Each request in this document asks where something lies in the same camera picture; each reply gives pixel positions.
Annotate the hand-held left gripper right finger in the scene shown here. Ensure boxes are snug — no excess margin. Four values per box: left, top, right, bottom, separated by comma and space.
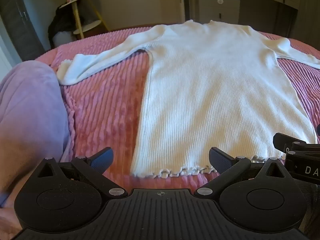
194, 147, 288, 198

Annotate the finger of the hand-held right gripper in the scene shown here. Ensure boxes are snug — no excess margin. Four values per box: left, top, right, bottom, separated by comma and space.
273, 132, 320, 153

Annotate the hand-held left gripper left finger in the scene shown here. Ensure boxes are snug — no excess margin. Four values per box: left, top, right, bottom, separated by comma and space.
35, 147, 128, 198

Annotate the white ribbed sweater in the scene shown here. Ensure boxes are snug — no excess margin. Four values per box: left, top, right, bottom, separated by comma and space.
56, 19, 320, 179

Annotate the pink ribbed blanket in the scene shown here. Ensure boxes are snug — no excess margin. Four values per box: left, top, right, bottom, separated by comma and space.
34, 24, 320, 193

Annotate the purple sleeved arm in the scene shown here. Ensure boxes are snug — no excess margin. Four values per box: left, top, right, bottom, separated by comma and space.
0, 60, 72, 233

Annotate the white bin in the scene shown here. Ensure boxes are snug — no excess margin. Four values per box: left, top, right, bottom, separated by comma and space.
53, 31, 75, 47

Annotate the grey vanity desk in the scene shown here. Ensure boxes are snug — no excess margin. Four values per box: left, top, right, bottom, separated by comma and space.
236, 0, 301, 39

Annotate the yellow shelf rack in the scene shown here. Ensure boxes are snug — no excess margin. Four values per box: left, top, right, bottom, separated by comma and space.
59, 0, 111, 39

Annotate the dark bag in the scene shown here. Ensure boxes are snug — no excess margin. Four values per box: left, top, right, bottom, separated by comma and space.
47, 0, 101, 48

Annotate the small grey cabinet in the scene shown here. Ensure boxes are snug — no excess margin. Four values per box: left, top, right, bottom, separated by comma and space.
194, 0, 241, 25

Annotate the dark door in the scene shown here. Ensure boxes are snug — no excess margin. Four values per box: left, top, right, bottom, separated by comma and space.
0, 0, 46, 62

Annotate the white wall pipe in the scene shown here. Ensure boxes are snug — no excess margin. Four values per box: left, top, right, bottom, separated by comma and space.
178, 0, 186, 22

